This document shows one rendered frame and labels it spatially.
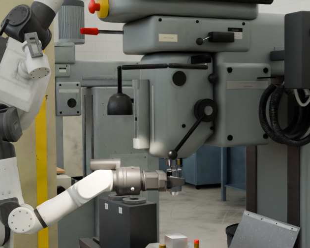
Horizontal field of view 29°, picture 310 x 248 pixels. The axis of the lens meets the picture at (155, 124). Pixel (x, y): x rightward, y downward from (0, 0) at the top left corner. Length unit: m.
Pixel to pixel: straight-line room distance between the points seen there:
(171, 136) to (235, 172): 7.69
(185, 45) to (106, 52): 9.65
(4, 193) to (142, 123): 0.46
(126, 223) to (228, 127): 0.58
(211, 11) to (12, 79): 0.65
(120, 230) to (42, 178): 1.38
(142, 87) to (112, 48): 9.65
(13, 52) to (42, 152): 1.58
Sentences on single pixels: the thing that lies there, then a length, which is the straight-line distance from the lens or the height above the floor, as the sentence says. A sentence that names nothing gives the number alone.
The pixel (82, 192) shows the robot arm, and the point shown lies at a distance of 1.78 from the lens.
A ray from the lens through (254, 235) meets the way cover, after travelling 2.11.
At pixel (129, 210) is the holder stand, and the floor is 1.09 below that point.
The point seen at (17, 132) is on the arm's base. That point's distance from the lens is 1.82.
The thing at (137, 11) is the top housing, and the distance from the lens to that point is 1.67.
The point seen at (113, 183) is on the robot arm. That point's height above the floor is 1.23.
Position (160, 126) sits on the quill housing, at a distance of 1.74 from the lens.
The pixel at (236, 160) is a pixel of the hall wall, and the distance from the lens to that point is 9.37.
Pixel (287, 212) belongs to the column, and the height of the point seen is 1.11.
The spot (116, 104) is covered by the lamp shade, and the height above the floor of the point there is 1.48.
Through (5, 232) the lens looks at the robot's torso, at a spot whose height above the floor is 1.01.
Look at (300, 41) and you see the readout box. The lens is 1.64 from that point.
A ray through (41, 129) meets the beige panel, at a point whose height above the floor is 1.30.
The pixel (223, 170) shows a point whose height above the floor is 0.42.
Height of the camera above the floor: 1.51
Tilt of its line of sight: 3 degrees down
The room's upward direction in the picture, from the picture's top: 1 degrees counter-clockwise
